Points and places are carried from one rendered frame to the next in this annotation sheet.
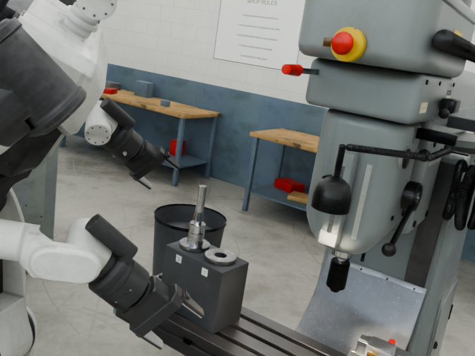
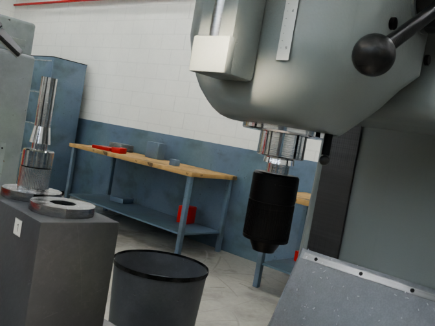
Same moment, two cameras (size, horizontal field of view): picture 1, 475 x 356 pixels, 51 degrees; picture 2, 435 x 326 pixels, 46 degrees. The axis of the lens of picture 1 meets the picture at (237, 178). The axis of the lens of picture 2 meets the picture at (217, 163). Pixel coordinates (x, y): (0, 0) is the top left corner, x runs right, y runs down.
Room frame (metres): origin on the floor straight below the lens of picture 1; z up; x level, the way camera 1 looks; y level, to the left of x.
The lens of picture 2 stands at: (0.61, -0.30, 1.29)
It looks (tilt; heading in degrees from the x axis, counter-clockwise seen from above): 3 degrees down; 9
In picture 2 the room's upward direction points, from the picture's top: 10 degrees clockwise
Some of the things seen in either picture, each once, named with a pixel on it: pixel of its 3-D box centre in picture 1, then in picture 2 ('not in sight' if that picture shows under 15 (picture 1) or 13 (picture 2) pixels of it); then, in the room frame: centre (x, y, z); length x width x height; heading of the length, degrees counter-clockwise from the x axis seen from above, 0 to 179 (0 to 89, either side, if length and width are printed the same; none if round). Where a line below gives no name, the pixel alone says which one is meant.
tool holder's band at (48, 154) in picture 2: (197, 224); (38, 152); (1.35, 0.09, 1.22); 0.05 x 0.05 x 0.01
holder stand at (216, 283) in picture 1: (203, 280); (36, 260); (1.32, 0.05, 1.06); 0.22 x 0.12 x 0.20; 54
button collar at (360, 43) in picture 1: (348, 44); not in sight; (0.93, -0.16, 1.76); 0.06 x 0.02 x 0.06; 59
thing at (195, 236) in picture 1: (196, 234); (35, 173); (1.35, 0.09, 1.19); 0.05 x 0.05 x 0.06
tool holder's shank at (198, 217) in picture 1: (200, 204); (44, 113); (1.35, 0.09, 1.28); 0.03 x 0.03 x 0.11
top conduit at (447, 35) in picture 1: (462, 49); not in sight; (1.08, -0.42, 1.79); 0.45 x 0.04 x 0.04; 149
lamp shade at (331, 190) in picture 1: (333, 193); not in sight; (0.90, -0.18, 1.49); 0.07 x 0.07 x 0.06
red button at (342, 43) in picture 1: (343, 43); not in sight; (0.91, -0.15, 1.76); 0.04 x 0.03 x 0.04; 59
